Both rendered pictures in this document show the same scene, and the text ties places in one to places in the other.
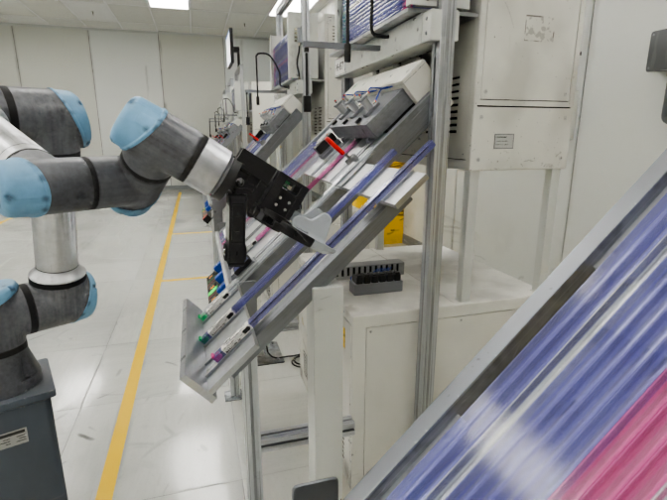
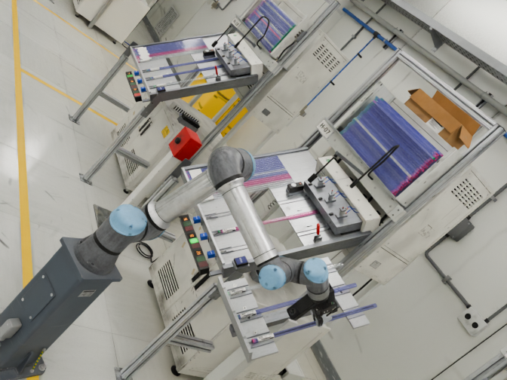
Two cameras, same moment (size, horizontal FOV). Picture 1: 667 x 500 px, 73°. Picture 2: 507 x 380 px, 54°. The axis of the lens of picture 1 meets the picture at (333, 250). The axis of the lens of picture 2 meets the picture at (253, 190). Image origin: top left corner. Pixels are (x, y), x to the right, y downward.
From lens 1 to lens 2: 1.44 m
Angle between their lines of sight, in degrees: 26
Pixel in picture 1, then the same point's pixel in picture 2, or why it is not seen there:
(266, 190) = (326, 304)
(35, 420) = (101, 288)
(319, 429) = (237, 367)
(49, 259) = (170, 216)
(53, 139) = not seen: hidden behind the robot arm
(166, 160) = (315, 289)
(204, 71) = not seen: outside the picture
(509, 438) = not seen: outside the picture
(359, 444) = (201, 355)
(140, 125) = (322, 279)
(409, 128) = (351, 242)
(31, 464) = (79, 306)
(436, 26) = (398, 217)
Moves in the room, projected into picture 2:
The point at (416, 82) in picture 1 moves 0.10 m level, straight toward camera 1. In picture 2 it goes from (370, 225) to (376, 235)
